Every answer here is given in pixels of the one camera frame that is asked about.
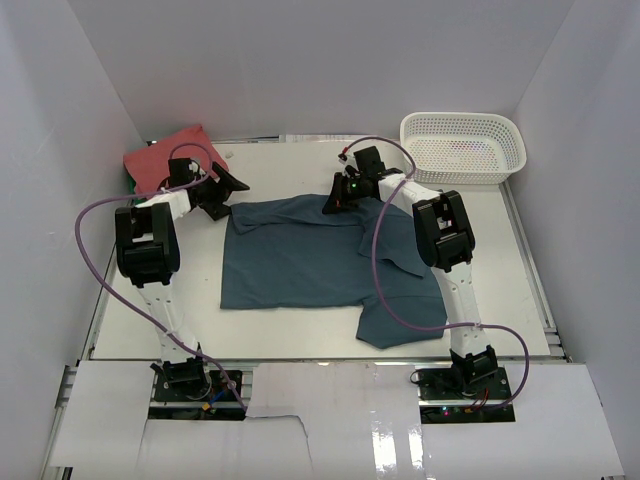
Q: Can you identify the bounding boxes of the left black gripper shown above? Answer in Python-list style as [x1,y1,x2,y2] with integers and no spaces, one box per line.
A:
[192,162,248,220]

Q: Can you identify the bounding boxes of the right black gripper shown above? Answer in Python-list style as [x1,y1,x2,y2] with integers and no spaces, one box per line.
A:
[323,173,367,216]

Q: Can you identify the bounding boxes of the blue t shirt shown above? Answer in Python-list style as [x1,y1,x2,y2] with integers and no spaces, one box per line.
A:
[220,194,447,349]

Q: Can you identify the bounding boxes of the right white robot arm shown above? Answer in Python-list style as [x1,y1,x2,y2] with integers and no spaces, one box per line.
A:
[322,147,498,399]

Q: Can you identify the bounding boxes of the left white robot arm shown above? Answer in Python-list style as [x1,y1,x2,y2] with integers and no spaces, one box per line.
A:
[115,158,250,400]

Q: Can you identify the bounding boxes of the folded red t shirt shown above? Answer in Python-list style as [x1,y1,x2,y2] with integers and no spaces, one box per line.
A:
[123,125,229,194]

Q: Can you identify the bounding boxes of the folded green t shirt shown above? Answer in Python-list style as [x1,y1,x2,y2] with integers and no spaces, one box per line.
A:
[127,174,140,205]

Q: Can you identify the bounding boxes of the white plastic laundry basket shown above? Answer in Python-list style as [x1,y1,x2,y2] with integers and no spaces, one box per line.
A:
[399,112,527,185]

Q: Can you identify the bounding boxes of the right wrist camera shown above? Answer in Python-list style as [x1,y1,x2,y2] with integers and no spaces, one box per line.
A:
[338,147,362,178]

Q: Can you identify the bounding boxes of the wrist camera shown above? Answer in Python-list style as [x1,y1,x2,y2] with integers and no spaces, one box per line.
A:
[338,147,362,178]
[167,158,208,189]

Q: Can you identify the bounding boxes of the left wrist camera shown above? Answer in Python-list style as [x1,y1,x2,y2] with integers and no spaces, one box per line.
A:
[167,158,208,189]

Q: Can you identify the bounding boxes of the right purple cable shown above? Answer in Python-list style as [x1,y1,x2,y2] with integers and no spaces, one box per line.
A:
[339,135,531,412]

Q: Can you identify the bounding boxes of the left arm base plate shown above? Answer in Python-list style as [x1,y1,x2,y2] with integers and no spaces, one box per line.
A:
[148,370,246,421]

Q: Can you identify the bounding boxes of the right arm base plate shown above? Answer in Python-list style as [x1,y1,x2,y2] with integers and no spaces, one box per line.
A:
[409,367,516,425]

